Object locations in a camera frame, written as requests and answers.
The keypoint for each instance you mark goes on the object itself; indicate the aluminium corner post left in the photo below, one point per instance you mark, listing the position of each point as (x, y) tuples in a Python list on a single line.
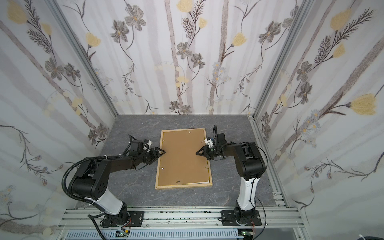
[(81, 53)]

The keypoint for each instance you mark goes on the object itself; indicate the light wooden picture frame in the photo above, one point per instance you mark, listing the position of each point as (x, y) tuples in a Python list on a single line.
[(158, 162)]

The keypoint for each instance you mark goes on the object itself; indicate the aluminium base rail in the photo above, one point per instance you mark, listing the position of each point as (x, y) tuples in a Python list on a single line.
[(278, 223)]

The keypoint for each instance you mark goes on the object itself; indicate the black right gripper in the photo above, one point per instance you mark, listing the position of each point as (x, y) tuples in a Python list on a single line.
[(208, 151)]

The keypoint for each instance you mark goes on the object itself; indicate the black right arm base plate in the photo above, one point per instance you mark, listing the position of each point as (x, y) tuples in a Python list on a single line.
[(228, 217)]

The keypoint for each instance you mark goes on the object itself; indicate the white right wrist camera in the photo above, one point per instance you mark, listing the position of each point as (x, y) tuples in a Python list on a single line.
[(209, 142)]

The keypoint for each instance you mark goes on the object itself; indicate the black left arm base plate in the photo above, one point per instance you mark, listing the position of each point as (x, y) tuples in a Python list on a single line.
[(136, 218)]

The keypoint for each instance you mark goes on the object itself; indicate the aluminium corner post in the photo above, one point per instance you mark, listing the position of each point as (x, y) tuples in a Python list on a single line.
[(297, 24), (81, 53)]

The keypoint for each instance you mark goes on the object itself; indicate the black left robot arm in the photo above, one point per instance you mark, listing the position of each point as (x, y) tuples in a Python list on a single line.
[(87, 180)]

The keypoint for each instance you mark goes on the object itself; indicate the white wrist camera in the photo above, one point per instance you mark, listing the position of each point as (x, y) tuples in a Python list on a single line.
[(147, 145), (209, 142)]

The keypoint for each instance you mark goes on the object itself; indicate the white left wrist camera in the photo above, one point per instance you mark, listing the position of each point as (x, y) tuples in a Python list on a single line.
[(147, 145)]

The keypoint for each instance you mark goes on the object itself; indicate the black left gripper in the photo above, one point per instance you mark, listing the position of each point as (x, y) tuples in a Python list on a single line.
[(156, 155)]

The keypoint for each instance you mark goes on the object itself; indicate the aluminium corner post right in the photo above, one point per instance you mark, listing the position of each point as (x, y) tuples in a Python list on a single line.
[(297, 24)]

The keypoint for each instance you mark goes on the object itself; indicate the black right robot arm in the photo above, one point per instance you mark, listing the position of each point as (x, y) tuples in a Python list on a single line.
[(250, 166)]

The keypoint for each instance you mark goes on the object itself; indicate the brown wooden backing board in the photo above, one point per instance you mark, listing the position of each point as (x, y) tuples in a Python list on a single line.
[(183, 156)]

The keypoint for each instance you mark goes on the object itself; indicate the white slotted cable duct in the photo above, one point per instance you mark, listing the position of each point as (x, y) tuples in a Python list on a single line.
[(174, 234)]

